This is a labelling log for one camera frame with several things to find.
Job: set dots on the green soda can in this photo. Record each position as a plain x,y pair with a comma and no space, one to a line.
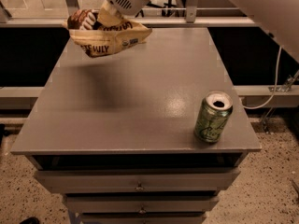
216,108

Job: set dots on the middle grey drawer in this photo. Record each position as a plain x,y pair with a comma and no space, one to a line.
141,204

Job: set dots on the brown chip bag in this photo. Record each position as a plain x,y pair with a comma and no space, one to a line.
97,40

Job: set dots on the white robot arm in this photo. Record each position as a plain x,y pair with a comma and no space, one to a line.
279,18

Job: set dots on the metal window railing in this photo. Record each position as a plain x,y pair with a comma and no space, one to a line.
51,13

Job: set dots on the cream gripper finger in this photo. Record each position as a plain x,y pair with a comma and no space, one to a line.
108,15

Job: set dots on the grey drawer cabinet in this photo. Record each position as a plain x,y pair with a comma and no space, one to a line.
135,110

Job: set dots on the grey drawer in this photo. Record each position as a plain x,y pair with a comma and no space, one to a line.
108,181
141,204
144,219

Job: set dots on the top grey drawer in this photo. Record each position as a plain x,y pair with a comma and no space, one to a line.
108,181

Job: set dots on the bottom grey drawer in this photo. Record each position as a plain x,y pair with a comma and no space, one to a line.
144,219

